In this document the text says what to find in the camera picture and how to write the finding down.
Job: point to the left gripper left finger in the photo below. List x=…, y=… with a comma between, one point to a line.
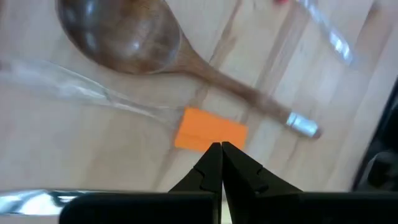
x=149, y=208

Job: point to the brown wooden spoon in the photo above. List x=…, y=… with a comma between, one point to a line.
x=124, y=34

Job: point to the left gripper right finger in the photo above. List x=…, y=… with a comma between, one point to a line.
x=311, y=208

